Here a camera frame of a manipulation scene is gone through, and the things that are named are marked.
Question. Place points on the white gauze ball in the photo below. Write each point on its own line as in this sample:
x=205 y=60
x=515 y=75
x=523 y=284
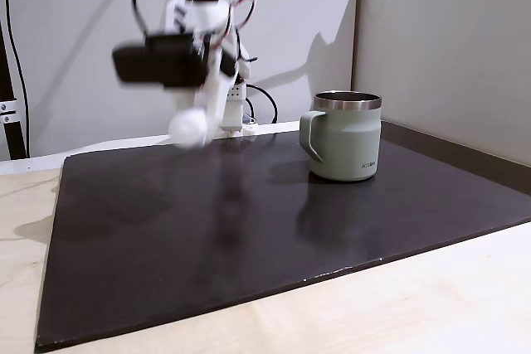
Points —
x=188 y=128

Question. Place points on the sage green steel-rimmed mug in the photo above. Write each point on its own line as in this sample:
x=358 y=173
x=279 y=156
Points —
x=344 y=142

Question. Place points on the black table mat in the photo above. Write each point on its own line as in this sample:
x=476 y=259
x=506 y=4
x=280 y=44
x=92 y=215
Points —
x=207 y=225

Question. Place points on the black stand with white bracket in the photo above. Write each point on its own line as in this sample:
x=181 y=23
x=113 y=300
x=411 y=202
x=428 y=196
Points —
x=10 y=130

